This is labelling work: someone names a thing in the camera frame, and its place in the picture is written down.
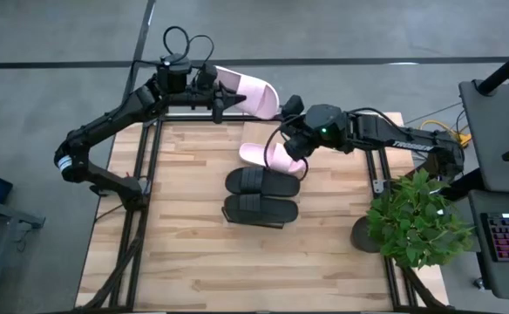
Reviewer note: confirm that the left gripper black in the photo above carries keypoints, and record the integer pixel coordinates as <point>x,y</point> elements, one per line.
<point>193,98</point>

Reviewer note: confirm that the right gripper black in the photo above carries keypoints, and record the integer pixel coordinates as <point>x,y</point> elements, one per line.
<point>300,146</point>

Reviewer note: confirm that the pink rubber slide sandal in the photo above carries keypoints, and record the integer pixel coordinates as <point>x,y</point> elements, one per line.
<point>259,91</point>
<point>276,160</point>

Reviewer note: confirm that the black rubber slide sandal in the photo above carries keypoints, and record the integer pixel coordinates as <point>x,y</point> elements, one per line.
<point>263,182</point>
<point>261,210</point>

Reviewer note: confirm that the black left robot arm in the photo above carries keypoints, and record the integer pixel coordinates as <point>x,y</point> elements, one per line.
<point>106,126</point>

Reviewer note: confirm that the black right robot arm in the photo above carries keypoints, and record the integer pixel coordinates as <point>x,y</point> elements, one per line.
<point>411,144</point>

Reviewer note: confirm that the black round plant pot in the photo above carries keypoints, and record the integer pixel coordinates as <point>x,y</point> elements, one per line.
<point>361,237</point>

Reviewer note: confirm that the green leafy artificial plant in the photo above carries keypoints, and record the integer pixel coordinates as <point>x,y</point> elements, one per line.
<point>418,218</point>

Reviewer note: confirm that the grey desk top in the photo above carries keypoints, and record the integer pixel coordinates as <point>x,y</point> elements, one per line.
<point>490,279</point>
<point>494,144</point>

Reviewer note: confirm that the black round pole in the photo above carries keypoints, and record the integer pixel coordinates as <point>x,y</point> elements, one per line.
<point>505,70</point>

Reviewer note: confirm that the grey metal stand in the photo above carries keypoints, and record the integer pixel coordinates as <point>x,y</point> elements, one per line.
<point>2,218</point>

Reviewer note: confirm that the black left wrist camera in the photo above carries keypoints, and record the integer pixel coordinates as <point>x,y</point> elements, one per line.
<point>206,76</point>

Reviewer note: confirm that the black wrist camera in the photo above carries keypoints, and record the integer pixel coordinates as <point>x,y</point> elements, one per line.
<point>293,106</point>
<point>206,76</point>

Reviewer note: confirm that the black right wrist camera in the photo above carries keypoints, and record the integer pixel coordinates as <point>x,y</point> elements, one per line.
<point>293,106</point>

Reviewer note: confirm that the black aluminium table frame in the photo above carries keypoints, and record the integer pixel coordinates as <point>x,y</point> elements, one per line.
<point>180,117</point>

